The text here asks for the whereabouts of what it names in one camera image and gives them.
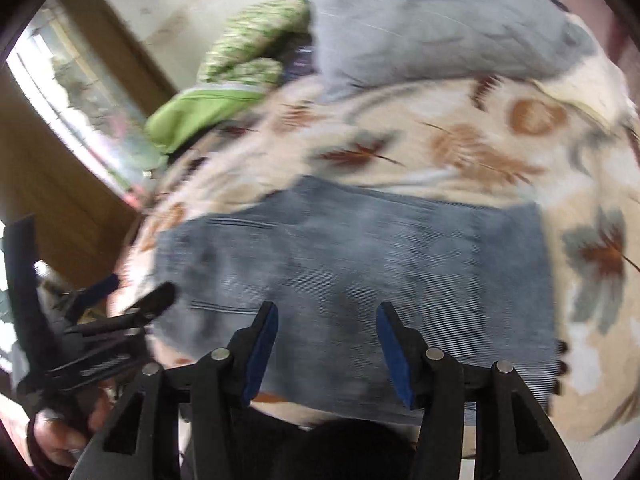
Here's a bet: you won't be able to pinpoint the stained glass wooden door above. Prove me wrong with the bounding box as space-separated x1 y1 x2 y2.
0 0 176 281

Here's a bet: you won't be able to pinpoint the purple cloth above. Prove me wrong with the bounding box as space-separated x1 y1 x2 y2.
285 35 321 81

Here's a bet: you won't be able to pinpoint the leaf print blanket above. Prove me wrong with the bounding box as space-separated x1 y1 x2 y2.
115 60 640 441

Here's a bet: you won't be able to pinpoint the person's left hand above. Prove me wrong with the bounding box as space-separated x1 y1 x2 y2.
27 380 116 468

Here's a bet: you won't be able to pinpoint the cream printed pillow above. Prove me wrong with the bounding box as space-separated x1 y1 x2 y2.
550 10 640 131

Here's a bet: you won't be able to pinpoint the grey denim pants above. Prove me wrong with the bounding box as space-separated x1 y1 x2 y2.
150 175 561 426

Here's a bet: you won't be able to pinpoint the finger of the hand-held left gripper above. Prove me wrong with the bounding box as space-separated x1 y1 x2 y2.
65 274 121 311
64 282 177 337

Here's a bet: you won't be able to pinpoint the plain green cloth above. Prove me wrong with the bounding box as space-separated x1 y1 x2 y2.
145 82 266 153

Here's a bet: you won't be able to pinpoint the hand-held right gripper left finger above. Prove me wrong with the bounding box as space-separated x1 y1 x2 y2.
70 301 280 480

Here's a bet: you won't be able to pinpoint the green patterned quilt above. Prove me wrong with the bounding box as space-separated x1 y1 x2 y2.
197 0 313 88

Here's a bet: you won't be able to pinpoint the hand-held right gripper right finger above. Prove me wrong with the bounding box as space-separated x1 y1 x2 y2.
376 302 583 480

